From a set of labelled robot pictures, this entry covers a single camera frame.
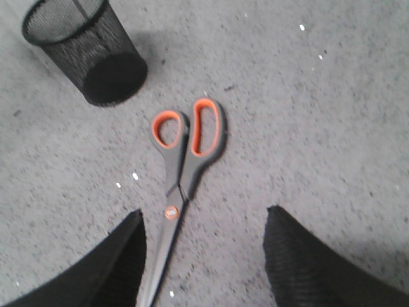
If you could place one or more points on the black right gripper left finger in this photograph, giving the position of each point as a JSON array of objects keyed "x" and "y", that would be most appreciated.
[{"x": 109, "y": 275}]

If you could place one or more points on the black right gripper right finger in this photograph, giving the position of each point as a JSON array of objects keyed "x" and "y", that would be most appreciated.
[{"x": 304, "y": 271}]

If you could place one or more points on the grey orange scissors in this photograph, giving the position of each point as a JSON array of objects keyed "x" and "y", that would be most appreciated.
[{"x": 185, "y": 164}]

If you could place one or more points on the black mesh pen holder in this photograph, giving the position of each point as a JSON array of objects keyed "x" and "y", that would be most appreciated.
[{"x": 87, "y": 42}]

